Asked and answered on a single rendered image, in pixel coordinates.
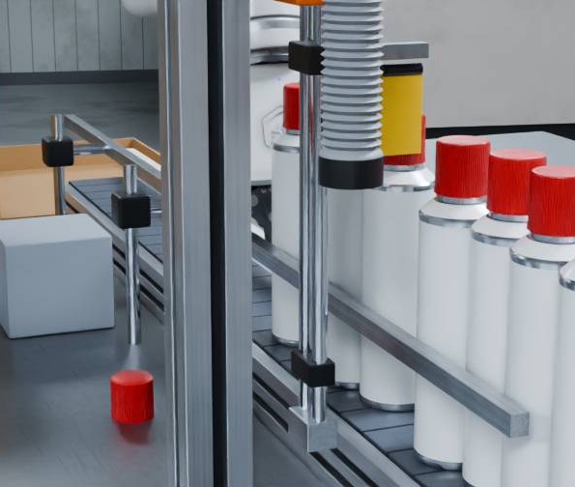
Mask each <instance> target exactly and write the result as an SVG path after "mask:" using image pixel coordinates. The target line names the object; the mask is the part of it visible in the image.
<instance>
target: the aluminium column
mask: <svg viewBox="0 0 575 487"><path fill-rule="evenodd" d="M157 5H158V90H159V133H160V175H161V218H162V261H163V304H164V347H165V389H166V432H167V474H168V487H253V422H252V272H251V122H250V0H157Z"/></svg>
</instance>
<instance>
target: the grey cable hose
mask: <svg viewBox="0 0 575 487"><path fill-rule="evenodd" d="M322 1H323V2H324V3H325V4H326V6H325V7H323V8H322V9H321V10H322V11H323V12H325V13H326V14H325V15H324V16H322V17H321V18H322V19H323V20H324V21H325V22H326V23H325V24H324V25H323V26H321V28H322V29H324V30H325V31H326V33H324V34H323V35H322V36H321V37H322V38H323V39H324V40H326V41H325V42H324V43H322V44H321V46H322V47H323V48H324V49H325V51H324V52H322V53H321V55H322V56H323V57H325V58H326V59H325V60H324V61H322V62H321V64H322V65H323V66H324V67H325V68H324V69H323V70H322V71H321V73H322V74H323V75H324V76H325V77H324V78H323V79H321V82H322V83H324V84H325V86H324V87H323V88H322V89H321V91H322V92H323V93H325V94H324V95H323V96H322V97H321V100H322V101H323V102H325V103H324V104H323V105H322V106H321V108H322V109H323V110H324V111H325V112H324V113H323V114H322V115H321V118H323V119H324V120H325V121H324V122H323V123H322V124H321V125H320V126H321V127H323V128H324V130H323V131H321V132H320V134H321V135H322V136H324V137H325V138H324V139H323V140H321V141H320V143H321V144H322V145H324V146H325V147H324V148H322V149H321V150H320V152H319V154H318V184H319V185H320V186H324V187H328V188H334V189H348V190H357V189H370V188H375V187H379V186H382V185H383V183H384V154H383V152H382V150H381V149H379V148H378V146H379V145H381V144H382V141H381V140H379V139H378V137H380V136H381V135H382V133H381V132H380V131H379V130H378V129H379V128H380V127H381V126H382V124H381V123H380V122H378V120H380V119H381V118H382V117H383V116H382V115H381V114H380V113H379V112H378V111H380V110H381V109H382V108H383V107H382V106H381V105H380V104H379V103H378V102H380V101H381V100H382V99H383V98H382V97H380V96H379V95H378V94H380V93H381V92H382V91H383V89H382V88H381V87H379V86H378V85H380V84H381V83H382V82H383V80H382V79H381V78H380V77H378V76H379V75H381V74H382V73H383V72H382V71H381V70H380V69H379V67H381V66H382V65H383V64H384V63H383V62H382V61H380V60H379V58H380V57H382V56H383V55H384V54H383V53H382V52H381V51H380V50H379V49H380V48H381V47H383V46H384V45H383V44H381V43H380V42H379V40H380V39H382V38H383V37H384V36H383V35H382V34H381V33H379V32H380V31H381V30H382V29H383V28H384V26H382V25H381V24H380V23H379V22H381V21H382V20H383V19H384V18H383V17H382V16H381V15H380V14H379V13H380V12H382V11H383V10H384V8H382V7H381V6H380V4H381V3H382V2H384V1H385V0H322Z"/></svg>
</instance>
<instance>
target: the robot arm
mask: <svg viewBox="0 0 575 487"><path fill-rule="evenodd" d="M120 1H121V3H122V5H123V6H124V8H125V9H126V11H127V12H128V13H130V14H132V15H134V16H137V17H142V18H158V5H157V0H120ZM299 40H300V6H295V5H291V4H286V3H281V2H276V1H274V0H250V122H251V217H253V218H254V219H255V220H256V221H257V223H258V225H259V226H260V227H262V228H264V236H265V240H266V241H268V242H269V243H272V147H271V142H272V141H273V140H274V139H275V138H276V137H277V136H278V135H279V134H280V133H281V132H283V131H284V127H283V126H282V123H283V86H284V85H285V84H288V83H293V82H300V73H299V72H296V71H293V70H290V69H289V67H288V43H289V42H290V41H299Z"/></svg>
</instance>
